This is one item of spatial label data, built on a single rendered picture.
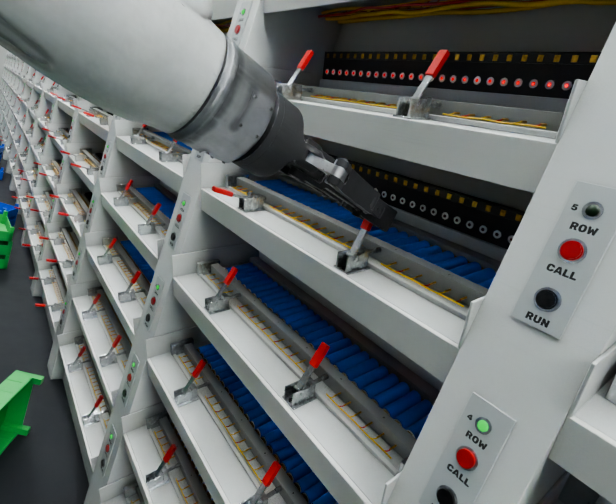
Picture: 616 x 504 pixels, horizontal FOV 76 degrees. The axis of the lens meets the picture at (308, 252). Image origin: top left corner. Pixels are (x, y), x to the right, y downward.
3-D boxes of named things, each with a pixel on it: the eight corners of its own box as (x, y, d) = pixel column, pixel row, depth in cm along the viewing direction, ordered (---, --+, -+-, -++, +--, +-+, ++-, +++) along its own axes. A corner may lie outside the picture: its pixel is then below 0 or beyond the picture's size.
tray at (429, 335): (448, 387, 39) (473, 302, 35) (200, 209, 82) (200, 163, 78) (541, 330, 50) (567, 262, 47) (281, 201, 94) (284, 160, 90)
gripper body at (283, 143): (207, 151, 39) (275, 190, 45) (250, 169, 32) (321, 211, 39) (243, 81, 38) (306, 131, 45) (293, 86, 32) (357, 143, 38)
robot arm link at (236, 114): (187, 144, 28) (250, 180, 32) (246, 28, 28) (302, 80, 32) (149, 127, 35) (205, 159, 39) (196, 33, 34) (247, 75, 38)
